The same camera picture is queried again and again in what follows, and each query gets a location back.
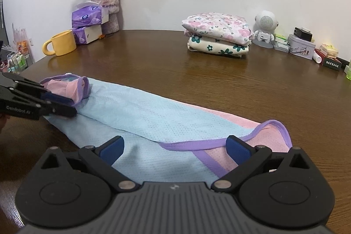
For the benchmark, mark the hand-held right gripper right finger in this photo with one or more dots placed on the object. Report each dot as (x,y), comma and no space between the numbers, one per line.
(239,150)

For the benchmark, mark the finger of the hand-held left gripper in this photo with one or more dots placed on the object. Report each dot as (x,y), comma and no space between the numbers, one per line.
(59,99)
(63,112)

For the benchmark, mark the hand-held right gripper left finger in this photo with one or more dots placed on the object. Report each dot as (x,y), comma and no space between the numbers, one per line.
(112,150)

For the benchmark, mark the pink and blue tank top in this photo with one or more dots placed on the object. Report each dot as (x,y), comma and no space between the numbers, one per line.
(153,118)

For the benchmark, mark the yellow mug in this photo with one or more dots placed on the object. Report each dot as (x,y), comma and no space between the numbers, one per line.
(64,44)

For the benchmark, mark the small orange thing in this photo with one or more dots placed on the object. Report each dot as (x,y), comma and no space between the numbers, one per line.
(102,37)

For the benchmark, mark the opened purple tissue pack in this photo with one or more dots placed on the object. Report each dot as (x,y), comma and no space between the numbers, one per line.
(86,17)

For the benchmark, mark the fuzzy pink vase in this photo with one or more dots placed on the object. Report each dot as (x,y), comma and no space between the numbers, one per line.
(107,6)

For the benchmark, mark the folded cream green-flower cloth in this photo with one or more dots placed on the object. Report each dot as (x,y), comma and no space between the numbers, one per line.
(214,48)

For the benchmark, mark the green white small box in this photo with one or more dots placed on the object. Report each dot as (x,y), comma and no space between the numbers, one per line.
(282,43)

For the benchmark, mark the grey tin box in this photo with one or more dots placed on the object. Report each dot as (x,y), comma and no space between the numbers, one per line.
(301,49)

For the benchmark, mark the white tube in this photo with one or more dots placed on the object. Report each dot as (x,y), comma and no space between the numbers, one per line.
(318,57)

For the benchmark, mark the folded pink floral cloth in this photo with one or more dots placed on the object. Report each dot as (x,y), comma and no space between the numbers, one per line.
(216,25)

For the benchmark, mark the black box with white print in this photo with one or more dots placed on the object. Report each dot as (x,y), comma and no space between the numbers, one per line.
(331,61)

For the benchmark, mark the white astronaut speaker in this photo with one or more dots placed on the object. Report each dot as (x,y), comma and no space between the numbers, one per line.
(264,24)

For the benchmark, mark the black charger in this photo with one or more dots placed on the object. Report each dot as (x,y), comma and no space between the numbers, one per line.
(303,34)

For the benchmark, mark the yellow round jar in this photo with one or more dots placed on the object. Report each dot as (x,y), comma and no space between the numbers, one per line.
(329,50)

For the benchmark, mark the green liquid bottle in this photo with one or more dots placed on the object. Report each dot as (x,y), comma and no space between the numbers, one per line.
(348,71)

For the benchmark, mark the dark red flat box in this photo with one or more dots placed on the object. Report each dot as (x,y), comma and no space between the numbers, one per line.
(344,61)

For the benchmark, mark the white wall socket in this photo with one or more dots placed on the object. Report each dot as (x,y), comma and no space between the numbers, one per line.
(31,41)

